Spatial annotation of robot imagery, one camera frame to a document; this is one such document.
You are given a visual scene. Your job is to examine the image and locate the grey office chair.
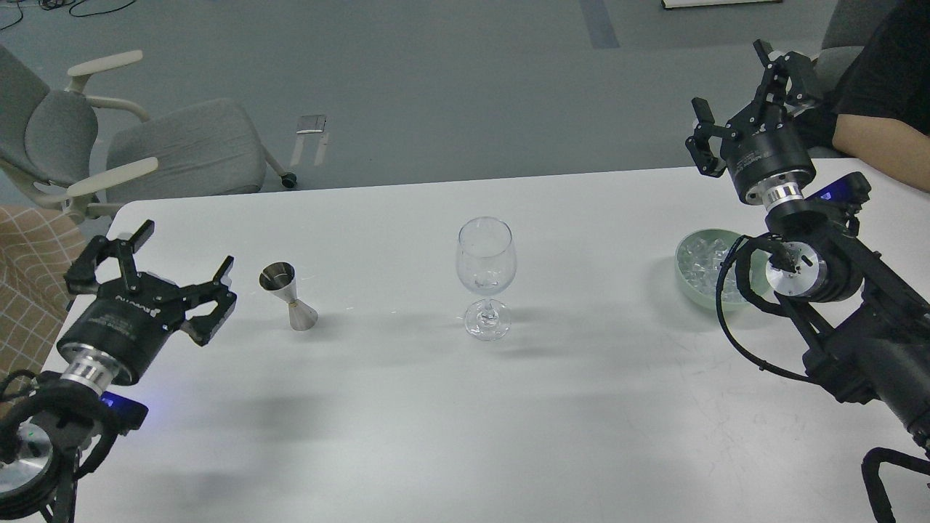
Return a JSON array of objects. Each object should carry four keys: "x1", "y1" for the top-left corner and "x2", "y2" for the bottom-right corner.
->
[
  {"x1": 813, "y1": 1, "x2": 900, "y2": 93},
  {"x1": 1, "y1": 49, "x2": 298, "y2": 222}
]

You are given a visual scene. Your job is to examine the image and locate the green bowl of ice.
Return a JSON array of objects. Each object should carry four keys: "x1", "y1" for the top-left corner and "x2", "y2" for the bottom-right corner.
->
[{"x1": 675, "y1": 229, "x2": 771, "y2": 312}]

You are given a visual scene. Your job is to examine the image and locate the grey office chair left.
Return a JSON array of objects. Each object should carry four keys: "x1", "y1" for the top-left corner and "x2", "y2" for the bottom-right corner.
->
[{"x1": 1, "y1": 49, "x2": 298, "y2": 222}]

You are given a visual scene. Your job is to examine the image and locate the metal floor plate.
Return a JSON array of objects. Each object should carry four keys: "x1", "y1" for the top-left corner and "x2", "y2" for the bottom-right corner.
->
[{"x1": 289, "y1": 113, "x2": 330, "y2": 168}]

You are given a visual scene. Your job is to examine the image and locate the steel double jigger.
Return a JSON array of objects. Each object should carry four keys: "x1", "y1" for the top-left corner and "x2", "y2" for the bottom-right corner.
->
[{"x1": 259, "y1": 261, "x2": 318, "y2": 331}]

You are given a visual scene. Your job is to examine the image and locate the black floor cables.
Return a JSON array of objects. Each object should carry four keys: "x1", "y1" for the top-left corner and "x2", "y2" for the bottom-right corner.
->
[{"x1": 0, "y1": 0, "x2": 139, "y2": 31}]

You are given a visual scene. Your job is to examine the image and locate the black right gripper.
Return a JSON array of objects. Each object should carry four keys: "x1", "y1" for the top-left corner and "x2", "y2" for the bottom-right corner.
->
[{"x1": 685, "y1": 39, "x2": 824, "y2": 206}]

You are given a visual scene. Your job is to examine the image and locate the person in black shirt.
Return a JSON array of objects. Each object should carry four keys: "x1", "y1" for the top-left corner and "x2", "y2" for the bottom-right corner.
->
[{"x1": 794, "y1": 1, "x2": 929, "y2": 192}]

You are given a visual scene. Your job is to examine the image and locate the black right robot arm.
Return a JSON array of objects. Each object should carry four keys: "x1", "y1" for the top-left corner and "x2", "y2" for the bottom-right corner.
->
[{"x1": 685, "y1": 40, "x2": 929, "y2": 453}]

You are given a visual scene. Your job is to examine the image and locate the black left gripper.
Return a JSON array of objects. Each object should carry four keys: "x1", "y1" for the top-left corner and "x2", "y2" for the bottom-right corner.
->
[{"x1": 57, "y1": 220, "x2": 238, "y2": 386}]

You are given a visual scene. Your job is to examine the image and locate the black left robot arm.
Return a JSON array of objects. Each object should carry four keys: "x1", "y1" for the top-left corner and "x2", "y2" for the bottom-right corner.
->
[{"x1": 2, "y1": 221, "x2": 237, "y2": 522}]

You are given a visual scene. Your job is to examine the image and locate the grey office chair right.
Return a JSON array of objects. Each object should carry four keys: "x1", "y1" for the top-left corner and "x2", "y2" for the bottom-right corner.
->
[{"x1": 813, "y1": 1, "x2": 900, "y2": 93}]

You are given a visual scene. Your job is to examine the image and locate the clear wine glass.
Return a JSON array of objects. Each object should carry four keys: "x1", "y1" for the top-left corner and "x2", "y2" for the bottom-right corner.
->
[{"x1": 456, "y1": 217, "x2": 517, "y2": 341}]

